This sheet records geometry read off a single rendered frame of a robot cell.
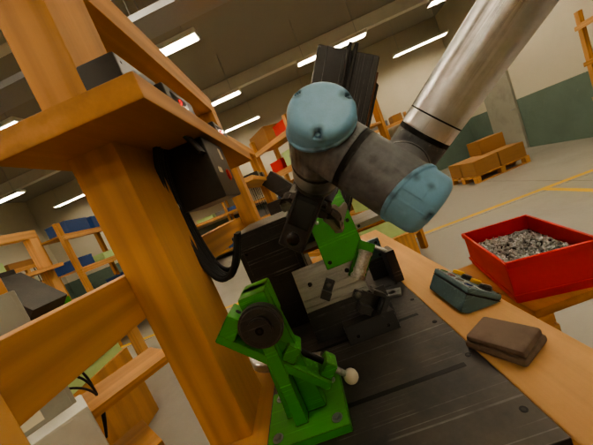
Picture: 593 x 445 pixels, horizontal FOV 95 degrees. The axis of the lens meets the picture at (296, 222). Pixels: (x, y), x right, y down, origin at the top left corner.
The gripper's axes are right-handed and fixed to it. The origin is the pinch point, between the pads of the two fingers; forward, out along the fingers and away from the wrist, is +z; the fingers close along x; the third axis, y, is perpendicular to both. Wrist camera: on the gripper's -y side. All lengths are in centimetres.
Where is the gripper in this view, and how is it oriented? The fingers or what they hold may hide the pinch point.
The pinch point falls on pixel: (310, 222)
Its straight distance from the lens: 61.0
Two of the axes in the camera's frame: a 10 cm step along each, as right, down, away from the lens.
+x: -9.2, -3.7, 1.5
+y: 4.0, -8.8, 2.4
